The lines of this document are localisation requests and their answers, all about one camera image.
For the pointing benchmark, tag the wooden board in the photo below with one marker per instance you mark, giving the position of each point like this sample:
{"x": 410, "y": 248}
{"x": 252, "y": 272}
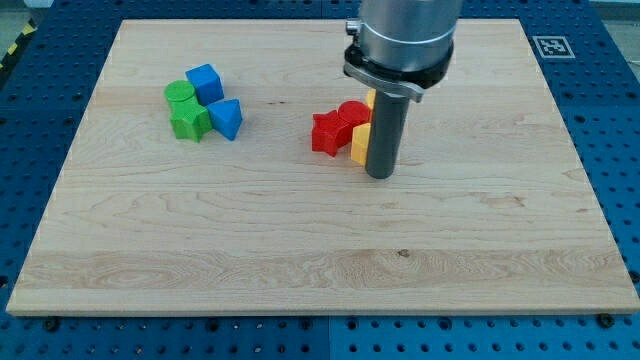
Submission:
{"x": 488, "y": 212}

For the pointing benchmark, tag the red cylinder block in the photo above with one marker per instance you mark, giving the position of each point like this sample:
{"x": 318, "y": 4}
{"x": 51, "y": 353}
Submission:
{"x": 354, "y": 113}

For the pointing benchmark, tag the red star block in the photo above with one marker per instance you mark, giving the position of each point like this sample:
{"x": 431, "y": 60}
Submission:
{"x": 329, "y": 133}

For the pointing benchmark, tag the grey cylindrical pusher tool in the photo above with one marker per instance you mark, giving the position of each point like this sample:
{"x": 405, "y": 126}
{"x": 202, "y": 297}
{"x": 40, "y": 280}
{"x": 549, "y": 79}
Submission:
{"x": 387, "y": 125}

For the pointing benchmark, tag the yellow block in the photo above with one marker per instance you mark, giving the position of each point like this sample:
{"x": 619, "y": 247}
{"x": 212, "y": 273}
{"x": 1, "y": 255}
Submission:
{"x": 359, "y": 143}
{"x": 370, "y": 99}

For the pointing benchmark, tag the green star block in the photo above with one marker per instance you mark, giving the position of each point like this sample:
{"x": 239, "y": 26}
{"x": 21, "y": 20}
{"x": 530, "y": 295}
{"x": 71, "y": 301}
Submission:
{"x": 190, "y": 121}

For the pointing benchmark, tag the black white fiducial marker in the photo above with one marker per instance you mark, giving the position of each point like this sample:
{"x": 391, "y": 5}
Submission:
{"x": 553, "y": 47}

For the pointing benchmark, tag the blue cube block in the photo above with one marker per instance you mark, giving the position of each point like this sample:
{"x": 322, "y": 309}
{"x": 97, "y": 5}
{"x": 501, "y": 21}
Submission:
{"x": 207, "y": 84}

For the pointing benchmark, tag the yellow front block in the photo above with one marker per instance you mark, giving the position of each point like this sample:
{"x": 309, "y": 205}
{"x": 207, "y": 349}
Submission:
{"x": 359, "y": 143}

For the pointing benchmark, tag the green cylinder block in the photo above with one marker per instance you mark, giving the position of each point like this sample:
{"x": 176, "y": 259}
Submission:
{"x": 180, "y": 92}

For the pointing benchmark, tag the yellow rear block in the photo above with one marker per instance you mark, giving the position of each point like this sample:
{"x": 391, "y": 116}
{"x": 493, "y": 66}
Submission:
{"x": 370, "y": 99}

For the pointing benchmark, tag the blue triangle block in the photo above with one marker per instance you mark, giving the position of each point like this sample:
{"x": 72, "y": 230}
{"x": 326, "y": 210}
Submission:
{"x": 226, "y": 117}

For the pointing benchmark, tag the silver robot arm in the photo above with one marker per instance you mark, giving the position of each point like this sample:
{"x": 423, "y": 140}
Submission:
{"x": 401, "y": 47}

